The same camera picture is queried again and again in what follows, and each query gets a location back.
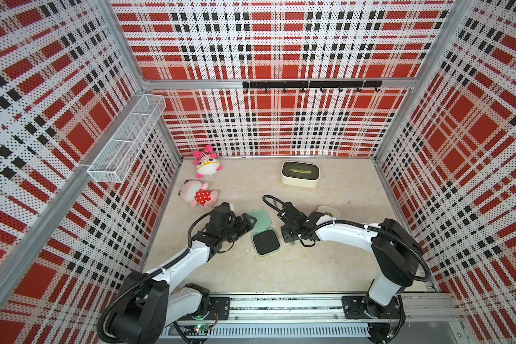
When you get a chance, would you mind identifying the green nail clipper case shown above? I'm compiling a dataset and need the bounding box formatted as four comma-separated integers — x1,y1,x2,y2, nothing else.
249,209,280,257

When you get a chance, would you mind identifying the white wire mesh basket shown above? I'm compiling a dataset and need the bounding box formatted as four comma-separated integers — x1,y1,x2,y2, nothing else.
87,94,166,183

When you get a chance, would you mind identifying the cream case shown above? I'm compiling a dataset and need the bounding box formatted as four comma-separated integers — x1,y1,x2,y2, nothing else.
317,205,341,219

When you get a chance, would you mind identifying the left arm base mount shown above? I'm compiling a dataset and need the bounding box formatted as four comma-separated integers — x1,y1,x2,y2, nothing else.
180,297,231,321

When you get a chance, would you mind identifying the cream tissue box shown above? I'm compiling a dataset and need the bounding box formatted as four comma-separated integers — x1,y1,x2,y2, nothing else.
280,161,320,189

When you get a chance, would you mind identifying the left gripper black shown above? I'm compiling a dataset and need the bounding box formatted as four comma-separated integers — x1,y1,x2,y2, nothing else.
220,213,257,242

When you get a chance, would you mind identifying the pink owl plush toy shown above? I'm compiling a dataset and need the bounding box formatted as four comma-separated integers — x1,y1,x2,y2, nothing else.
193,145,223,179

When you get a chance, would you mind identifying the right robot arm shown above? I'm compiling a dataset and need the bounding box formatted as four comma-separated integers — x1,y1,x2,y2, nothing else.
277,202,431,308

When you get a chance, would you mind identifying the aluminium front rail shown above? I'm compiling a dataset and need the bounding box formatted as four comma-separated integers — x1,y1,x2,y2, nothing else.
156,292,471,343

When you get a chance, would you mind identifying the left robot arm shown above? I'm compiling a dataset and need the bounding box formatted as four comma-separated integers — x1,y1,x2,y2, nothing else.
96,202,257,343

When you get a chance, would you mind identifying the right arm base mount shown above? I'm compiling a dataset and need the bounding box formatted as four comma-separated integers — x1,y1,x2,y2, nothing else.
342,296,404,320

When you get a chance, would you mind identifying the black wall hook rail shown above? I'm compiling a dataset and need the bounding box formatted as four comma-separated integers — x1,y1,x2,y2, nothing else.
242,80,383,91

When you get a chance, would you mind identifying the pink doll red dress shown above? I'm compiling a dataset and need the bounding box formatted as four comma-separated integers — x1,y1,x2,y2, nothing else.
179,180,219,209

